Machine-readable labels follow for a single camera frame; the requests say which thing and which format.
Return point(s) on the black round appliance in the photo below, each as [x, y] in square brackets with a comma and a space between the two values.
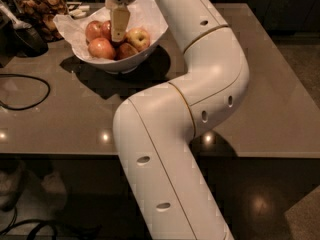
[27, 43]

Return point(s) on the white shoe right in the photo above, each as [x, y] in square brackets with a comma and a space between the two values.
[55, 192]

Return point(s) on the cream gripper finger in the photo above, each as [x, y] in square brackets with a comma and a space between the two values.
[120, 16]

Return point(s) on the yellow-red apple right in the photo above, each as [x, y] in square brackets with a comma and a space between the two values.
[139, 38]

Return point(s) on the white shoe left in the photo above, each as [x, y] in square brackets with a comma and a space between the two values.
[12, 180]

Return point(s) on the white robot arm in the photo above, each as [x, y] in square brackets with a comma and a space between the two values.
[153, 128]

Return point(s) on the white ceramic bowl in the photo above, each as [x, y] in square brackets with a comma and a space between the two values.
[145, 14]

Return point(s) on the glass jar of dried chips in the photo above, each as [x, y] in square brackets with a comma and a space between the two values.
[41, 13]

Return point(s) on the silver spoon handle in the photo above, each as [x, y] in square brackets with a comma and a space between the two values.
[17, 24]

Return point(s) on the small white items on tray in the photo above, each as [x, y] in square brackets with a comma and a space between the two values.
[78, 11]

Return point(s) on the white shoe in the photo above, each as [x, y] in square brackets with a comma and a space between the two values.
[55, 192]
[12, 180]

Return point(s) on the red apple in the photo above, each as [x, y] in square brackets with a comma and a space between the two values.
[93, 30]
[101, 48]
[125, 50]
[105, 31]

